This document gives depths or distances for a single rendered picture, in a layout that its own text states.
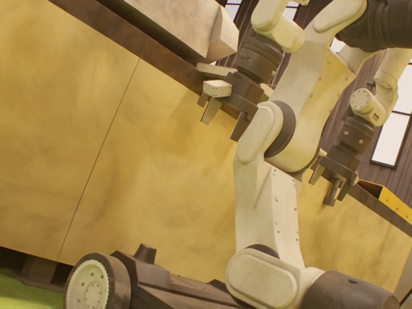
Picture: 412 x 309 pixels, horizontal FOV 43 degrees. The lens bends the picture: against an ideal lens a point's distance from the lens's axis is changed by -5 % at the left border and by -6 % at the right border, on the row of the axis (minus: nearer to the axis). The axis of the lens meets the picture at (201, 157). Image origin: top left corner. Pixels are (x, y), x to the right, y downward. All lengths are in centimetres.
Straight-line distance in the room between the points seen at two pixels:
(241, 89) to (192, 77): 57
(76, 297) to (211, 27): 93
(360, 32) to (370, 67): 1126
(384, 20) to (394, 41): 5
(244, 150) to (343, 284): 40
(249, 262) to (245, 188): 20
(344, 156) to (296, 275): 47
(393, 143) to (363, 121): 1010
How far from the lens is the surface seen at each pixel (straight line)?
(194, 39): 170
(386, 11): 129
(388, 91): 156
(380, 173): 1154
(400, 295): 703
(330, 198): 246
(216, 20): 179
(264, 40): 117
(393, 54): 154
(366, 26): 131
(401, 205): 331
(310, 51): 133
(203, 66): 174
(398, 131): 1165
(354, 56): 144
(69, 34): 143
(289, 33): 119
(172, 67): 165
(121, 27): 152
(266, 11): 117
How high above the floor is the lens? 37
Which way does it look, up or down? 5 degrees up
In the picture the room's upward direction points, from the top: 22 degrees clockwise
